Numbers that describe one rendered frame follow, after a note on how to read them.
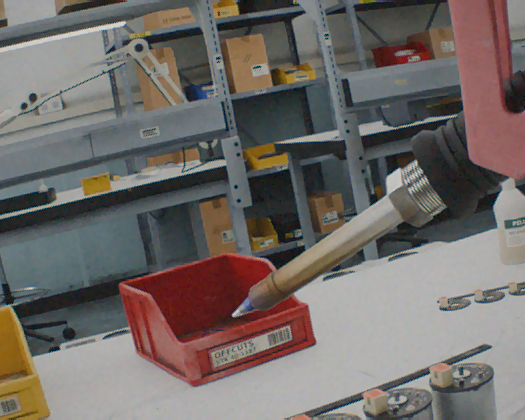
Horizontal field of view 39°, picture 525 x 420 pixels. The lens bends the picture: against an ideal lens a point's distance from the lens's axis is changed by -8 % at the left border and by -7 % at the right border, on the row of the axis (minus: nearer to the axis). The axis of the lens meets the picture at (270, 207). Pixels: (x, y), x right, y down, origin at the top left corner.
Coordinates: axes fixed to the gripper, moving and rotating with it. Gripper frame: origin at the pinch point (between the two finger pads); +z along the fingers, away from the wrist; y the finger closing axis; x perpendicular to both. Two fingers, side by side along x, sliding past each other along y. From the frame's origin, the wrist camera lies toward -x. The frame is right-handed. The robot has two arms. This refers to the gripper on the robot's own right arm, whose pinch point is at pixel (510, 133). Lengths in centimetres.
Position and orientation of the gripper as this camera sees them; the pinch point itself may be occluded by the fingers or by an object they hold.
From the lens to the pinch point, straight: 19.6
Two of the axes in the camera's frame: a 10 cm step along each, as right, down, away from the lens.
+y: -4.0, 2.0, -8.9
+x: 8.8, 3.4, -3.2
